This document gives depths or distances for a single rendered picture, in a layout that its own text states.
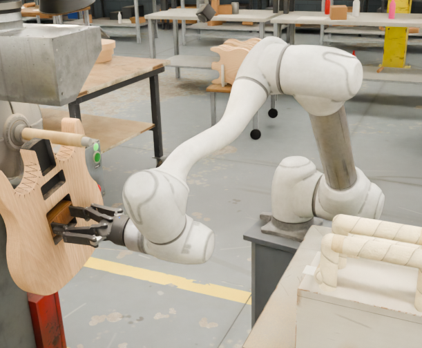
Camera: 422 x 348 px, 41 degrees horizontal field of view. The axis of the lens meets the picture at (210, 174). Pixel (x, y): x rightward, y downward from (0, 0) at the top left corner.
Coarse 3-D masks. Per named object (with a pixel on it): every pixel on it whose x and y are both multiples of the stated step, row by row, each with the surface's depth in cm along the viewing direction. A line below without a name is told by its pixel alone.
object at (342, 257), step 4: (332, 224) 108; (332, 228) 108; (336, 228) 107; (340, 228) 106; (332, 232) 108; (336, 232) 107; (340, 232) 107; (344, 232) 107; (348, 232) 108; (340, 256) 109; (344, 256) 109; (340, 260) 109; (344, 260) 109; (340, 264) 109; (344, 264) 110; (340, 268) 110
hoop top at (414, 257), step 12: (324, 240) 100; (336, 240) 99; (348, 240) 98; (360, 240) 98; (336, 252) 100; (348, 252) 98; (360, 252) 97; (372, 252) 96; (384, 252) 96; (396, 252) 95; (408, 252) 94; (420, 252) 94; (408, 264) 95; (420, 264) 94
